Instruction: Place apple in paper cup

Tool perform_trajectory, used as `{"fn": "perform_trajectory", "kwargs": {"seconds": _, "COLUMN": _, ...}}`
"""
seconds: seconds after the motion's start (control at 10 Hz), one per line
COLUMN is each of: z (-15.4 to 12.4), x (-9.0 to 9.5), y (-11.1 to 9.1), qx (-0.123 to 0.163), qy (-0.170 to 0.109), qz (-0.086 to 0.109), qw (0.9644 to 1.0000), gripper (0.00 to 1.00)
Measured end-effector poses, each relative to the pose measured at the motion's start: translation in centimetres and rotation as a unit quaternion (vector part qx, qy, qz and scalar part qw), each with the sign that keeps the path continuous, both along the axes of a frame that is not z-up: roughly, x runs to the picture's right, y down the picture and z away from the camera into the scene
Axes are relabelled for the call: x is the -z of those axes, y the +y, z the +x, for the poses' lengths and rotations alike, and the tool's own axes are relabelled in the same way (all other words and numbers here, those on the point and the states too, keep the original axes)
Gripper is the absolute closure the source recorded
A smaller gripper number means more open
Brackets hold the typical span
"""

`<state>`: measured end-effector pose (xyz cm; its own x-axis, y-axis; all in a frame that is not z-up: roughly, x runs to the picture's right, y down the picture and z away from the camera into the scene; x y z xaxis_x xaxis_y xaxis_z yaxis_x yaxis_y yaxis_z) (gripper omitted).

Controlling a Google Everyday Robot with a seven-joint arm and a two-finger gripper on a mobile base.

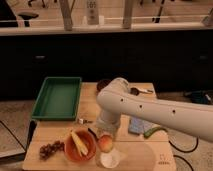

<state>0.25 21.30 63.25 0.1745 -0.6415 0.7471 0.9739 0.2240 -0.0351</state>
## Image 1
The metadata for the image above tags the corn cob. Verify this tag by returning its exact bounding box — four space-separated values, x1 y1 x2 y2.
71 131 88 156

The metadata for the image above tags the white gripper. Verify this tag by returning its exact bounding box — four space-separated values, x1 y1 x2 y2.
88 117 120 141

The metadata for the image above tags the bunch of dark grapes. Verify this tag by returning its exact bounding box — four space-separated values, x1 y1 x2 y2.
39 141 64 160

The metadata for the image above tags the green plastic tray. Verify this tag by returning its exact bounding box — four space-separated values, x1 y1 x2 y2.
31 77 82 121

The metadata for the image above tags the small metal clip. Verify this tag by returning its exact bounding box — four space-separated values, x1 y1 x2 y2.
78 118 93 124

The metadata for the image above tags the green cucumber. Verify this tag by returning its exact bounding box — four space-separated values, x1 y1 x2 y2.
143 127 167 139

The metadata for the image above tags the black cable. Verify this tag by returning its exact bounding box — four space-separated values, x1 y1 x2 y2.
168 136 200 171

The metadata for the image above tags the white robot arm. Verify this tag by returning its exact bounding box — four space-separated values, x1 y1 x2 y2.
96 77 213 142

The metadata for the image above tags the dark red bowl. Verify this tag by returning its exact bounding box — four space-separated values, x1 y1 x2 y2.
96 79 111 92

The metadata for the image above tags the orange bowl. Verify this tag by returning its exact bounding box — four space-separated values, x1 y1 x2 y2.
64 129 96 163

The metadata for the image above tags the wooden cutting board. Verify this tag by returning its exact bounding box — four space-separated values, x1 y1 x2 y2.
115 142 156 171

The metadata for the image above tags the teal bag on floor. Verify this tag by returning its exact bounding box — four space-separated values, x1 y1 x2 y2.
183 91 212 105

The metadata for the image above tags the white paper cup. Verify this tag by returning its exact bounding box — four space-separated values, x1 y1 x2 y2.
100 148 121 169

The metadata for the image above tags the blue white cloth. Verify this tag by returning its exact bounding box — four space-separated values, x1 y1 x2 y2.
128 117 154 135

